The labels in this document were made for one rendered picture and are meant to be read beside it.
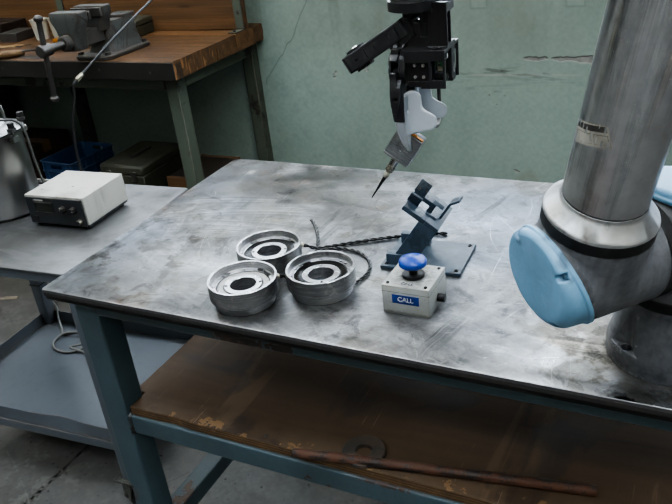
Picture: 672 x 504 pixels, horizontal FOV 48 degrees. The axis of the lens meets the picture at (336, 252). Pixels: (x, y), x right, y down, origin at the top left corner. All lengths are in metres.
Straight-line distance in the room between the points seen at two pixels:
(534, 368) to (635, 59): 0.43
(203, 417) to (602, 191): 0.84
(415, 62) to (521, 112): 1.63
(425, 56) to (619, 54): 0.42
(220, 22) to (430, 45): 1.92
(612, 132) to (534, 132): 1.97
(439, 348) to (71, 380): 1.36
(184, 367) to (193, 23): 1.77
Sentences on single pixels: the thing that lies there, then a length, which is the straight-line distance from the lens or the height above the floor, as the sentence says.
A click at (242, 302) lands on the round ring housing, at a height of 0.83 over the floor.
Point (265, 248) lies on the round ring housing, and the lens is 1.25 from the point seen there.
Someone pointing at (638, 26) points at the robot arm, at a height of 1.23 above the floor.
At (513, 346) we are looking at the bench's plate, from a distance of 1.01.
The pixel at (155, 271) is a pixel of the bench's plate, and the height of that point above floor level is 0.80.
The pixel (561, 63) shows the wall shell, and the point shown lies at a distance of 2.60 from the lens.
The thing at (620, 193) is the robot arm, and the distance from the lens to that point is 0.75.
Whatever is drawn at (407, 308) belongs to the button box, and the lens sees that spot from 1.07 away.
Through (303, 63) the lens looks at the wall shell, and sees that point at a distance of 2.93.
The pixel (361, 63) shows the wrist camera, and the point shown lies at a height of 1.12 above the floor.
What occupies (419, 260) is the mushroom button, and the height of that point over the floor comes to 0.87.
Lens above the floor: 1.38
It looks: 27 degrees down
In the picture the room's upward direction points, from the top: 7 degrees counter-clockwise
